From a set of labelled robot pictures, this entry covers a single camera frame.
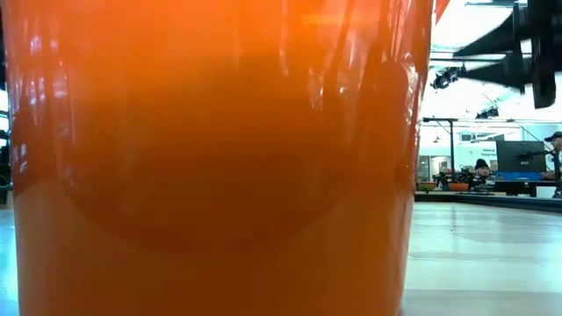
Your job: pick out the black background robot arm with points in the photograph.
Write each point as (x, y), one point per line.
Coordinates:
(443, 179)

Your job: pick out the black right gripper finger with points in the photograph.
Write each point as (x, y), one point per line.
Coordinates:
(509, 74)
(500, 41)

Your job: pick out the black ceiling spotlight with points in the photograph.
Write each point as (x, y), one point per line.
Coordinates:
(445, 79)
(487, 113)

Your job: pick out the black aluminium table frame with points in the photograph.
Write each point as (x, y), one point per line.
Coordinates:
(505, 203)

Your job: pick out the black background desk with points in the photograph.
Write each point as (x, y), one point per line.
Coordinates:
(520, 188)

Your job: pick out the black pole stand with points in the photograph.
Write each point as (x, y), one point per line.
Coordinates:
(451, 145)

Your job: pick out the black computer monitor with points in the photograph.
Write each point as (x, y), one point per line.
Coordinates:
(520, 155)

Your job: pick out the green background bowl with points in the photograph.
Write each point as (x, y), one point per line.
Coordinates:
(427, 187)

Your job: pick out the person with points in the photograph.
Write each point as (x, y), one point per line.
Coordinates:
(556, 140)
(481, 164)

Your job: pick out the orange plastic basket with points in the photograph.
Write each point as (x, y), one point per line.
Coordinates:
(197, 175)

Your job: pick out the orange background bowl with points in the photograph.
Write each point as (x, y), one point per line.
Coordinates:
(458, 187)

